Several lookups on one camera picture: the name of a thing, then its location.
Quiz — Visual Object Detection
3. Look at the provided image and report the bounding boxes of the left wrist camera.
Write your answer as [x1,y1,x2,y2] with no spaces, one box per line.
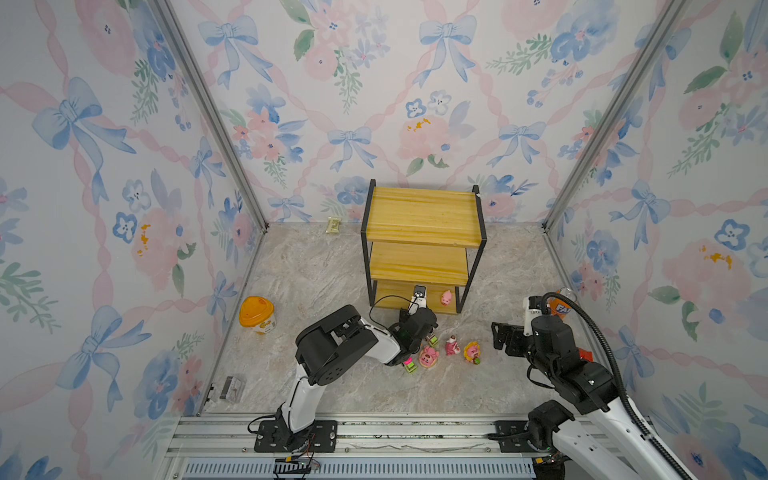
[411,285,427,309]

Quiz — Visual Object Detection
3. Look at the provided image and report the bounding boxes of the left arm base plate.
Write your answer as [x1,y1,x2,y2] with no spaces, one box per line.
[253,420,338,454]

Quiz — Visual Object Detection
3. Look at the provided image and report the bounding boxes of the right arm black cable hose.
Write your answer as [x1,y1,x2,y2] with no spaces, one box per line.
[541,292,685,480]

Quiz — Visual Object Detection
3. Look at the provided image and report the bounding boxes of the pink bear donut toy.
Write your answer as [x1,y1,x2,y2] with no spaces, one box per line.
[418,346,439,369]

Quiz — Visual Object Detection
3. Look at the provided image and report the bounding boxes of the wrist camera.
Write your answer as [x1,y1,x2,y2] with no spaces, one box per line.
[523,295,542,337]
[411,285,427,309]

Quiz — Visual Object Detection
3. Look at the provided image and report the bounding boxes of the wooden three-tier shelf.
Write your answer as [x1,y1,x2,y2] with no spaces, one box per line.
[360,180,487,314]

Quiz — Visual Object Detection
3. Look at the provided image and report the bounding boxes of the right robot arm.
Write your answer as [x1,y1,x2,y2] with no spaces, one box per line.
[488,315,695,479]

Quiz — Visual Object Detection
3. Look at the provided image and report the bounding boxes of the pink bear cream toy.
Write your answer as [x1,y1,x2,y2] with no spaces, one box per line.
[445,335,461,356]

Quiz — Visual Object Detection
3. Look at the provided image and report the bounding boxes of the pink pig toy on shelf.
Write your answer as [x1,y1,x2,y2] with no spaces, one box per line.
[440,290,453,306]

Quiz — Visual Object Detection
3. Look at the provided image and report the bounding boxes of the pink green toy car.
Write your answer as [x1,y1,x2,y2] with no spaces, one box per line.
[403,359,417,373]

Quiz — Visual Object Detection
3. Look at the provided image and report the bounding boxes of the grey small box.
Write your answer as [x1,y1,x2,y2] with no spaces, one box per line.
[219,375,245,403]

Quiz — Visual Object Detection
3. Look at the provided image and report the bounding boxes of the orange soda can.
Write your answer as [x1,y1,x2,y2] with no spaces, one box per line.
[548,288,577,320]

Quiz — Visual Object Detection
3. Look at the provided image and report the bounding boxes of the orange lid plastic jar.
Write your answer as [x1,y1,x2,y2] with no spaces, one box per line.
[239,296,276,335]

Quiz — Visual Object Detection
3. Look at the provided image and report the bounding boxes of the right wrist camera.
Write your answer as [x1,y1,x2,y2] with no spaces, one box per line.
[523,295,542,337]

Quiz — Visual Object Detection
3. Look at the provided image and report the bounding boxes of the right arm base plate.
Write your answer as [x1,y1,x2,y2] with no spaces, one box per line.
[486,420,571,456]

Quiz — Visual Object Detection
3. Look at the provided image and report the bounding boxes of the red small object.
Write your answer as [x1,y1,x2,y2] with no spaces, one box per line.
[579,349,594,362]

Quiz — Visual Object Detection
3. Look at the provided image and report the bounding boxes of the small green packet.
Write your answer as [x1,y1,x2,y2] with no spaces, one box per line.
[325,217,341,234]

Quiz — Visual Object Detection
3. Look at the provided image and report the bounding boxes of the pink bear sunflower toy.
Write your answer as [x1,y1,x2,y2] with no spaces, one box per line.
[463,341,481,365]

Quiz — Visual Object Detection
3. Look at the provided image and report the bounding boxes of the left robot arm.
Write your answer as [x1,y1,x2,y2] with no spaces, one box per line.
[277,305,438,434]

